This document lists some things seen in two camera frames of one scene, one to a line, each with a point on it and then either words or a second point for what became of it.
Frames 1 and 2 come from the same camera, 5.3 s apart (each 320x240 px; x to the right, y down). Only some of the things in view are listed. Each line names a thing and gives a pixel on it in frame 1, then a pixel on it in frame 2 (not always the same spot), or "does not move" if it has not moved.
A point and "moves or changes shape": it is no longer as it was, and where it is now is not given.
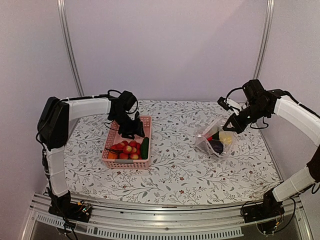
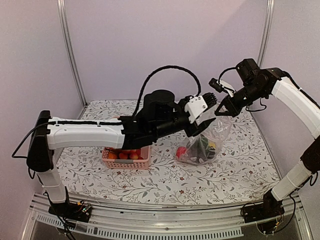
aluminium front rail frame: (157, 221) does not move
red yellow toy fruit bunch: (127, 150) does not move
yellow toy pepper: (226, 138) → (211, 144)
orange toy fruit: (111, 155) does not move
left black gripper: (137, 129) → (200, 128)
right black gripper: (238, 127) → (233, 110)
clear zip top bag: (214, 138) moves or changes shape
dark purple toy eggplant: (217, 146) → (211, 153)
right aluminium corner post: (264, 40) does not move
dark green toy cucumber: (145, 146) → (203, 142)
